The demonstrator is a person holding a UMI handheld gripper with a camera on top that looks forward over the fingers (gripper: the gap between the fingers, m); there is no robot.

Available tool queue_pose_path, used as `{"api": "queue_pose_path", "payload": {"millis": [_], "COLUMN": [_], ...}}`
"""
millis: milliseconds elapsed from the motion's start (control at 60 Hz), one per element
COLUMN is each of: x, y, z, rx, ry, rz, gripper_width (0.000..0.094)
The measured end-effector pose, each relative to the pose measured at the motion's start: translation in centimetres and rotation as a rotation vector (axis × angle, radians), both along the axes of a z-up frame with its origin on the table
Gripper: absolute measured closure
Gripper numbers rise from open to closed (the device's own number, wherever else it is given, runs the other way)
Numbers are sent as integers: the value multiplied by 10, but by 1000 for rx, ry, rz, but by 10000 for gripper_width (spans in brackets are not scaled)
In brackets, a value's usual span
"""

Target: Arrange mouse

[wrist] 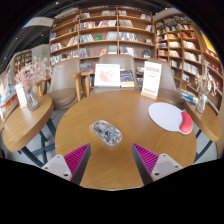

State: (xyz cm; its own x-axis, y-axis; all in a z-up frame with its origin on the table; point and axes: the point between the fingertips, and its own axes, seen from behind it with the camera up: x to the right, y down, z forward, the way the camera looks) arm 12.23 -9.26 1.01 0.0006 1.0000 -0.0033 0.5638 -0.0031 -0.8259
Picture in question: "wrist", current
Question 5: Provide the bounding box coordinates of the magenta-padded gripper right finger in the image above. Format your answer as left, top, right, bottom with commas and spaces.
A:
131, 143, 184, 186

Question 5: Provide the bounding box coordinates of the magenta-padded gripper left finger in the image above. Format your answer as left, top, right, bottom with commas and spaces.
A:
41, 143, 92, 186

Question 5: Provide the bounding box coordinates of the transparent computer mouse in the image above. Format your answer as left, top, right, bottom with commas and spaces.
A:
88, 119, 123, 147

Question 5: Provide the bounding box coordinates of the white mouse pad, red wrist rest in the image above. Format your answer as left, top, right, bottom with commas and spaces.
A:
147, 101, 194, 136

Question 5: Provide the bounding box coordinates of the round wooden side table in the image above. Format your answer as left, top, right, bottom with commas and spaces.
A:
183, 99, 224, 161
2, 94, 56, 168

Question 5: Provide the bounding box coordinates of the glass vase with pink flowers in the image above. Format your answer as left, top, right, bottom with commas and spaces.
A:
14, 56, 51, 112

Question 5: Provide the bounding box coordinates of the stack of colourful books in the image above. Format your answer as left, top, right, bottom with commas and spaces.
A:
179, 88, 200, 105

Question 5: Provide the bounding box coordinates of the glass vase with beige flowers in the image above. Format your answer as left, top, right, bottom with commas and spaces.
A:
194, 61, 218, 114

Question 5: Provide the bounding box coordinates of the small white sign card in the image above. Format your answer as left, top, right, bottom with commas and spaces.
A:
14, 83, 28, 109

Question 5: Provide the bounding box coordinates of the white and red table sign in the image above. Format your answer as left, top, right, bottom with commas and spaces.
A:
140, 60, 163, 101

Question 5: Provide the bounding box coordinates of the colourful book display stand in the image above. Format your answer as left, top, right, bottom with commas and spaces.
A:
0, 68, 18, 121

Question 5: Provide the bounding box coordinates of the dark cover book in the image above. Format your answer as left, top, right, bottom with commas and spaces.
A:
120, 69, 136, 89

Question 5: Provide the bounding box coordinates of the white framed picture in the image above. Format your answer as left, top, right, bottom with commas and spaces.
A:
93, 63, 121, 88

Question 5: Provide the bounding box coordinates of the small distant bookshelf unit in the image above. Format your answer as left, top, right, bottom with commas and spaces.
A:
13, 49, 33, 74

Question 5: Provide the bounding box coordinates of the curved wooden bookshelf unit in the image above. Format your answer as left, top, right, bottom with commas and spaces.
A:
154, 12, 224, 114

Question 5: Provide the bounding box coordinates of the wide wooden bookshelf unit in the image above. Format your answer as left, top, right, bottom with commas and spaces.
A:
48, 4, 156, 68

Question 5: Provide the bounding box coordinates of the white hanging ceiling sign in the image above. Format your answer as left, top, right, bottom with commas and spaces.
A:
22, 16, 55, 29

